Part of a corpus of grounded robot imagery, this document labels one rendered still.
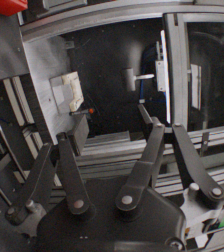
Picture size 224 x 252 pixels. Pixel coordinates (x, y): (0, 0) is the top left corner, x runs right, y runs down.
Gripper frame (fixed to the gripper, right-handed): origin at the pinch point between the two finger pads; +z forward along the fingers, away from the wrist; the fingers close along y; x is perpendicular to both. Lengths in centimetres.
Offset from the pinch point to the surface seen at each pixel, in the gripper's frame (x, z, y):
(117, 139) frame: -25.0, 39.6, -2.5
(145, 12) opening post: 18.9, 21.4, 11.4
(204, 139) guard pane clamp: -19.7, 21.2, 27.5
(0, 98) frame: 4, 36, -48
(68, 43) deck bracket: 21, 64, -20
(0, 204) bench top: -27, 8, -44
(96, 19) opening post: 19.0, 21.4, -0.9
